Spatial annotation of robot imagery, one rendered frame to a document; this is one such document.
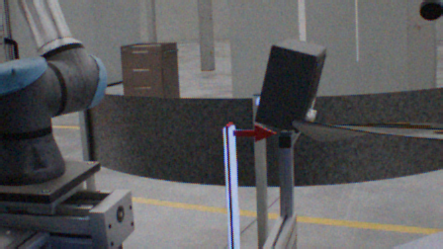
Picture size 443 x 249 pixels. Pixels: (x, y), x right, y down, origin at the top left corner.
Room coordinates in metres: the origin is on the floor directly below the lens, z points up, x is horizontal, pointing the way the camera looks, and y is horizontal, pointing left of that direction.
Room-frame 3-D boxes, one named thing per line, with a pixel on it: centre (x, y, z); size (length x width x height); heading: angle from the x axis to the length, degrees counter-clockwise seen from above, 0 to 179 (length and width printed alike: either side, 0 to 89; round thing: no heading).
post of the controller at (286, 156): (1.26, -0.14, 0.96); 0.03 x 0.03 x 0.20; 74
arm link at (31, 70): (1.09, 0.39, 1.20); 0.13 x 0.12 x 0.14; 146
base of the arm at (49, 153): (1.08, 0.40, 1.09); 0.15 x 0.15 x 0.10
